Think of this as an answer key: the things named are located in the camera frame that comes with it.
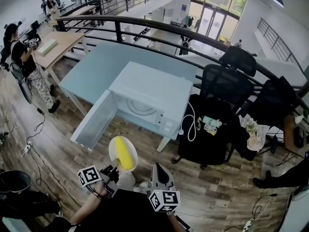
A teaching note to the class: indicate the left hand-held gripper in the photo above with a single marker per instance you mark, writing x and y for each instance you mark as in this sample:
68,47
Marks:
108,181

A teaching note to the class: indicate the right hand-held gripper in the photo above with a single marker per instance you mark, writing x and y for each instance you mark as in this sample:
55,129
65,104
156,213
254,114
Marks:
166,200

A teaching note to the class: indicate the white round plate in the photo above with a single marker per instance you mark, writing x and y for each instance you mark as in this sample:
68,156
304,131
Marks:
111,151

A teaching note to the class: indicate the white microwave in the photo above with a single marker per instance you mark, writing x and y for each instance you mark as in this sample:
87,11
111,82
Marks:
154,83

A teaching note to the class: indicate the person's right forearm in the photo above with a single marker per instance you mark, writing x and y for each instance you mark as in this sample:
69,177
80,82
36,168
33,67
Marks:
174,222

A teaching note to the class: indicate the person's left forearm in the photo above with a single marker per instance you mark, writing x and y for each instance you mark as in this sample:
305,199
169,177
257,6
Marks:
84,210

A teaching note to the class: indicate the person's left hand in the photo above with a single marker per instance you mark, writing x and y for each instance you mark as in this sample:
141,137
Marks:
101,189

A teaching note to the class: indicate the person's white trousers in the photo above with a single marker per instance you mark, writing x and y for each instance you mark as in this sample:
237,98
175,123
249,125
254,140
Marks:
126,181

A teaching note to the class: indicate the person's black shirt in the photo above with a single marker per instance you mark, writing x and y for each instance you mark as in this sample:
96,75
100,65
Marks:
125,214

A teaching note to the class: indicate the white power strip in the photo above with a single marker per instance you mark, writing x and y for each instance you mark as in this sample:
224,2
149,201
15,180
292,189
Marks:
28,147
247,225

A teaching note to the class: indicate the light blue table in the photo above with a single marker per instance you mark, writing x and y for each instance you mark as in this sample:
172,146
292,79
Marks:
96,66

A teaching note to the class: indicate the paper-wrapped flower bouquet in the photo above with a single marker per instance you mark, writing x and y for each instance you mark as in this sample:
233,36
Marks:
254,136

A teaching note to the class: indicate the dark floor fan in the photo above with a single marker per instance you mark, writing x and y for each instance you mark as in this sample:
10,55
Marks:
14,180

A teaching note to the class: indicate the black office chair with headrest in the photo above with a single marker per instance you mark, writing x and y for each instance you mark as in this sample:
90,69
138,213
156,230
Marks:
224,86

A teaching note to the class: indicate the black curved railing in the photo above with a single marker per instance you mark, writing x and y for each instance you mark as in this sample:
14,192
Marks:
118,31

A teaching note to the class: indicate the dark wooden side table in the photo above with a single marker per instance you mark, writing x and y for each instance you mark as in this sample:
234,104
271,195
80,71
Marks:
288,134

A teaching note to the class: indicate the pale green flat box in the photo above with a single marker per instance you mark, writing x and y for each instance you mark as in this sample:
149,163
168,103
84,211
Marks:
48,47

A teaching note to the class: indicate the black mesh office chair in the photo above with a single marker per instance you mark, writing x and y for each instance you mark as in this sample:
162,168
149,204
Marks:
275,100

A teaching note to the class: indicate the white desk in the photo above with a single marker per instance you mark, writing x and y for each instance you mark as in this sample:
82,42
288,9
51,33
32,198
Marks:
299,211

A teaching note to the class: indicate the black device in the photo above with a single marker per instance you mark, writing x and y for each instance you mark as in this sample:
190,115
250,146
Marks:
299,136

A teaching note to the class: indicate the white vase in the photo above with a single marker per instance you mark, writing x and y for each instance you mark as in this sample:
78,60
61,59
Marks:
299,120

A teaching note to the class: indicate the long wooden table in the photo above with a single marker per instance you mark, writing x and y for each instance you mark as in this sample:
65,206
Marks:
79,11

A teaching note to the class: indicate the black straight railing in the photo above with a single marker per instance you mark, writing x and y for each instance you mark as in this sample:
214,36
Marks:
126,1

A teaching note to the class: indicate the glass entrance doors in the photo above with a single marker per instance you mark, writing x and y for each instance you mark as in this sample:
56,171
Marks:
217,20

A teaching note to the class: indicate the black stair railing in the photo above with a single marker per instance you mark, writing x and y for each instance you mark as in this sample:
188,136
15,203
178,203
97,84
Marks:
277,42

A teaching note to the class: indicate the blue wall poster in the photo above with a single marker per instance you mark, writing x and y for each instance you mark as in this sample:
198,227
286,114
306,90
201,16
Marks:
184,10

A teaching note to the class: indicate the arched wall lamp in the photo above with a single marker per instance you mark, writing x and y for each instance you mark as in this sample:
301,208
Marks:
277,2

